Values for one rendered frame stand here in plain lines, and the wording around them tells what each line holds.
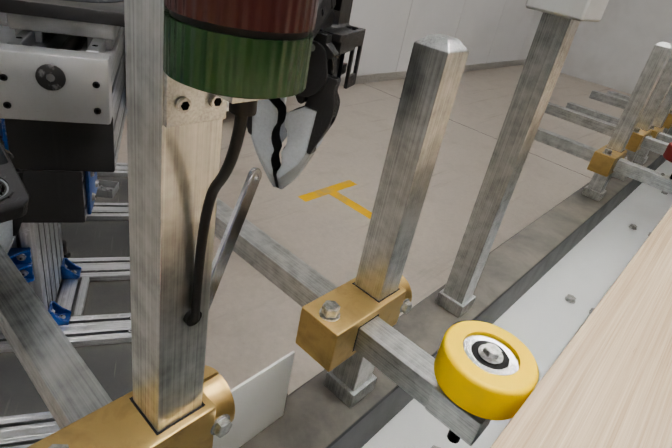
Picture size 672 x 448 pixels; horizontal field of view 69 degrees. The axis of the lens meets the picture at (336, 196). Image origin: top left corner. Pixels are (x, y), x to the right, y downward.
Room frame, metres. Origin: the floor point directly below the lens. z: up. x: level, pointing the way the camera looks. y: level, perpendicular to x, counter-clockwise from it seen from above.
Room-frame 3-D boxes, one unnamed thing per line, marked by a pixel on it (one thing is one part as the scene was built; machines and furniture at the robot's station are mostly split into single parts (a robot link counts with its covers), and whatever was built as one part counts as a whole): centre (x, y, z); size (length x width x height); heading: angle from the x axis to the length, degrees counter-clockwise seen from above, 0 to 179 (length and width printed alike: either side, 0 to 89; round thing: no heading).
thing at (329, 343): (0.42, -0.05, 0.84); 0.13 x 0.06 x 0.05; 142
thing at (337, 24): (0.44, 0.05, 1.12); 0.09 x 0.08 x 0.12; 162
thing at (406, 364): (0.43, 0.00, 0.83); 0.43 x 0.03 x 0.04; 52
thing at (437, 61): (0.43, -0.06, 0.89); 0.03 x 0.03 x 0.48; 52
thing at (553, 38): (0.64, -0.22, 0.93); 0.05 x 0.04 x 0.45; 142
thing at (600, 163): (1.21, -0.66, 0.81); 0.13 x 0.06 x 0.05; 142
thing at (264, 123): (0.44, 0.07, 1.01); 0.06 x 0.03 x 0.09; 163
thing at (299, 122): (0.43, 0.04, 1.01); 0.06 x 0.03 x 0.09; 162
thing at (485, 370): (0.31, -0.15, 0.85); 0.08 x 0.08 x 0.11
